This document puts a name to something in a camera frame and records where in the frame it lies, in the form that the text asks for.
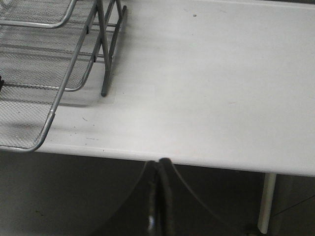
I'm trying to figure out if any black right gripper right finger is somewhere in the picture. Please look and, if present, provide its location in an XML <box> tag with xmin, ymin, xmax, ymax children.
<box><xmin>158</xmin><ymin>158</ymin><xmax>248</xmax><ymax>236</ymax></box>

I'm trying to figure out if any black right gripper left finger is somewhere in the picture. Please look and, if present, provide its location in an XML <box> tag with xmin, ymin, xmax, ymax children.
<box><xmin>93</xmin><ymin>161</ymin><xmax>158</xmax><ymax>236</ymax></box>

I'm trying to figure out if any white table leg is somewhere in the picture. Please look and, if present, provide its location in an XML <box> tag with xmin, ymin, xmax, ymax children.
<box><xmin>257</xmin><ymin>173</ymin><xmax>277</xmax><ymax>235</ymax></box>

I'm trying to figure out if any silver rack frame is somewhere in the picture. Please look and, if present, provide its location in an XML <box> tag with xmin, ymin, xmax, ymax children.
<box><xmin>96</xmin><ymin>0</ymin><xmax>127</xmax><ymax>97</ymax></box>

